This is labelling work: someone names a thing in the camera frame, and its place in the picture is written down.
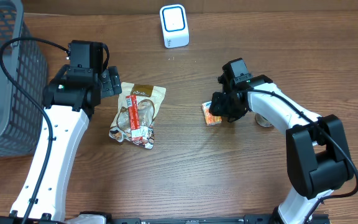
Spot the red stick packet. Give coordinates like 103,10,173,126
126,95,143,141

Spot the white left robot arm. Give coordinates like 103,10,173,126
0,40,122,223

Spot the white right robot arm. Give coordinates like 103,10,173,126
209,58,358,223

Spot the grey plastic mesh basket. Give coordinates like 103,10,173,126
0,0,48,157

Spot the white barcode scanner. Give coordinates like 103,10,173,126
159,4,190,49

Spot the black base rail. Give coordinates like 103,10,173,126
0,211,331,224

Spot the beige snack bag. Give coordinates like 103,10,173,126
109,82,166,149

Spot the green lid jar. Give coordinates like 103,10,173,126
255,113,272,128

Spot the orange tissue pack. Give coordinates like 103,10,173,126
201,101,222,126

